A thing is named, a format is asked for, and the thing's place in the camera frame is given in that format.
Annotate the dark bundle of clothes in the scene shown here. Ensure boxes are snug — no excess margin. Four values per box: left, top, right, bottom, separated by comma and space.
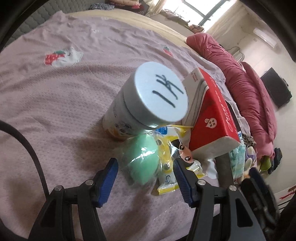
131, 0, 148, 15

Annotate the stack of folded clothes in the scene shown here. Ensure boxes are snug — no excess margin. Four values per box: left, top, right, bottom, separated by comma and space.
105, 0, 144, 8

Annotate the white can with lid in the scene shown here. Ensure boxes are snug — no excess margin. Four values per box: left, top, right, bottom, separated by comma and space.
102, 61, 189, 142

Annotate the red tissue pack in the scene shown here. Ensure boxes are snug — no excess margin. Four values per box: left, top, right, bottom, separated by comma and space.
181, 68, 242, 160

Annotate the dark blue clothes pile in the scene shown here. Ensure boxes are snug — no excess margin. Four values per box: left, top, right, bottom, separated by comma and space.
268, 147, 283, 175

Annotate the green cloth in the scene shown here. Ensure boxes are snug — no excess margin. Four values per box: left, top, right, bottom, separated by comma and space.
260, 156, 273, 172

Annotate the black wall television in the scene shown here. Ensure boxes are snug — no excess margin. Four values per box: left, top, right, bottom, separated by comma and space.
260, 67, 292, 108

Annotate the small green tissue pack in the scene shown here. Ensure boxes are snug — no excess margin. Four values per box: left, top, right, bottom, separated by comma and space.
229, 145, 247, 179

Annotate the purple printed blanket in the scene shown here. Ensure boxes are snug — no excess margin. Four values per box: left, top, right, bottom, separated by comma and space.
0, 11, 252, 239

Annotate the small doll with purple hair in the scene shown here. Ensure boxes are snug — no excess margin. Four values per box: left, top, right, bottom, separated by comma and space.
240, 146, 258, 183

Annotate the black cable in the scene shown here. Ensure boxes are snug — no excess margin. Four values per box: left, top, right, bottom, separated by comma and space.
0, 120, 50, 193

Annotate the leopard print scrunchie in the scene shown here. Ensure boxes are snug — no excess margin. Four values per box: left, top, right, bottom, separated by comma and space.
242, 134, 257, 149

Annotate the dark framed window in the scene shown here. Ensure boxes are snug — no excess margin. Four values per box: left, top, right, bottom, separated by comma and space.
184, 0, 234, 27

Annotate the mixed clothes heap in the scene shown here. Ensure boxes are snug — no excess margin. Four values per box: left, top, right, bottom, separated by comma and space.
162, 9, 205, 33

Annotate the beige bed sheet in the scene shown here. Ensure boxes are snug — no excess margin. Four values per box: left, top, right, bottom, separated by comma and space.
67, 8, 192, 47

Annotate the grey metal rack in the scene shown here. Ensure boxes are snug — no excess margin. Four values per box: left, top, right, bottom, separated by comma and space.
225, 45, 245, 63

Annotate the green sponge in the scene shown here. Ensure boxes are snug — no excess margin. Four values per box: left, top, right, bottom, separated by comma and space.
121, 134, 160, 186

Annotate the white air conditioner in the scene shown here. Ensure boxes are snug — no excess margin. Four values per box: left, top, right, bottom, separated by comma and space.
253, 28, 278, 49

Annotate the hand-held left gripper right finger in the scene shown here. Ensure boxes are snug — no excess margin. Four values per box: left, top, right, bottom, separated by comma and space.
172, 158, 266, 241

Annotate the blue patterned cloth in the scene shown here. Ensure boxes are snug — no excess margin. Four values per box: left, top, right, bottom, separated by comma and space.
89, 3, 115, 11

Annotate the cream curtain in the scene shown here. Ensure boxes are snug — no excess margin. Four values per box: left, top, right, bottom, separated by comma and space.
144, 0, 168, 11
206, 14, 241, 35

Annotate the grey quilted headboard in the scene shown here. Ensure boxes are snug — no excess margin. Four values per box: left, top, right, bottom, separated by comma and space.
7, 0, 67, 44

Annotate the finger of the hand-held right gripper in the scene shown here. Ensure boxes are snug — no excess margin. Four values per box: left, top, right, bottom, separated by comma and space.
248, 167, 271, 193
240, 178, 258, 204

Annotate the pink quilt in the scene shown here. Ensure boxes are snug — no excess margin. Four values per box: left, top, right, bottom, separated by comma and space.
186, 32, 278, 160

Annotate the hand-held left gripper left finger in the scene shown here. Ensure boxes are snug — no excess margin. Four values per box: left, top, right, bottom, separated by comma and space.
28, 158, 119, 241

